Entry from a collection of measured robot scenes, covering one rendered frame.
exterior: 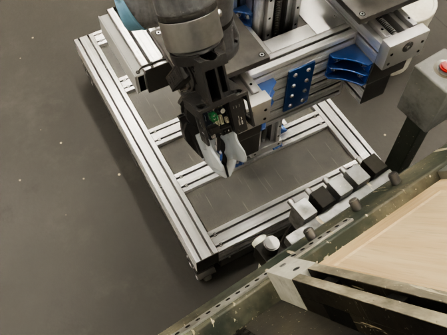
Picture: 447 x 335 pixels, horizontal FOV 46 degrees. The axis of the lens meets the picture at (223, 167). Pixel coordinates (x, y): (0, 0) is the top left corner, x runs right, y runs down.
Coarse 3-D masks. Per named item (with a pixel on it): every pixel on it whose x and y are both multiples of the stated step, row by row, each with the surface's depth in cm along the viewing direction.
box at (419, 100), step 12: (432, 60) 143; (420, 72) 141; (432, 72) 141; (444, 72) 141; (408, 84) 148; (420, 84) 144; (432, 84) 140; (444, 84) 138; (408, 96) 150; (420, 96) 146; (432, 96) 142; (444, 96) 138; (408, 108) 153; (420, 108) 148; (432, 108) 144; (444, 108) 145; (420, 120) 151; (432, 120) 147
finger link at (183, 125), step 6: (180, 114) 73; (180, 120) 72; (186, 120) 73; (180, 126) 73; (186, 126) 72; (192, 126) 73; (186, 132) 73; (192, 132) 73; (198, 132) 74; (186, 138) 73; (192, 138) 74; (192, 144) 75; (198, 144) 74; (198, 150) 75
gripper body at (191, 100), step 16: (224, 48) 66; (176, 64) 66; (192, 64) 64; (208, 64) 63; (224, 64) 66; (192, 80) 69; (208, 80) 67; (224, 80) 67; (192, 96) 69; (208, 96) 65; (224, 96) 66; (240, 96) 67; (192, 112) 68; (208, 112) 68; (224, 112) 67; (240, 112) 68; (208, 128) 68; (224, 128) 69; (240, 128) 69; (208, 144) 68
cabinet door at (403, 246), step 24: (432, 192) 122; (408, 216) 116; (432, 216) 109; (360, 240) 116; (384, 240) 110; (408, 240) 104; (432, 240) 98; (336, 264) 111; (360, 264) 105; (384, 264) 99; (408, 264) 94; (432, 264) 89
